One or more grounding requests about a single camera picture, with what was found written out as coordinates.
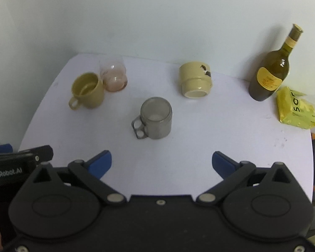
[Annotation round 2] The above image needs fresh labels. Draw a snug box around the green wine bottle yellow label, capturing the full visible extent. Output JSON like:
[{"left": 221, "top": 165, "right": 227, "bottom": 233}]
[{"left": 248, "top": 23, "right": 304, "bottom": 102}]

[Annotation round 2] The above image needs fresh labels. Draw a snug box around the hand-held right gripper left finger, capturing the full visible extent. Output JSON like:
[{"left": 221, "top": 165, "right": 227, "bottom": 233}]
[{"left": 29, "top": 150, "right": 127, "bottom": 206}]

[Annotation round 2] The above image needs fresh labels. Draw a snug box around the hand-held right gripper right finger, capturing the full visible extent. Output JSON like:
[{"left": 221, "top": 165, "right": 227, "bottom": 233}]
[{"left": 196, "top": 151, "right": 294, "bottom": 206}]

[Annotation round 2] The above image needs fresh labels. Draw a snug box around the pink glass tumbler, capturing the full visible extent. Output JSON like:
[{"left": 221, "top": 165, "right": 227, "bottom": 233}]
[{"left": 99, "top": 57, "right": 128, "bottom": 92}]

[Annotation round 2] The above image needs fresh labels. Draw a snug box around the yellow plastic packet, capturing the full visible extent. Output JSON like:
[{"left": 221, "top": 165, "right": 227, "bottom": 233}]
[{"left": 276, "top": 86, "right": 315, "bottom": 130}]

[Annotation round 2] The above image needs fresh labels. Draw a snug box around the cream ceramic cup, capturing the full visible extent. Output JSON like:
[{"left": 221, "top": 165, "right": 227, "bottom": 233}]
[{"left": 179, "top": 61, "right": 213, "bottom": 99}]

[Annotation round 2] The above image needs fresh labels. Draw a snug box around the grey metal mug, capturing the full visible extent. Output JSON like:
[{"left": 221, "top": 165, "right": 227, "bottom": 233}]
[{"left": 131, "top": 97, "right": 173, "bottom": 140}]

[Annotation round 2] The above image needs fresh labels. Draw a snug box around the olive yellow mug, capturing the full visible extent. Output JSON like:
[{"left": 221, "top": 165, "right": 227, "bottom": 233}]
[{"left": 69, "top": 72, "right": 105, "bottom": 111}]

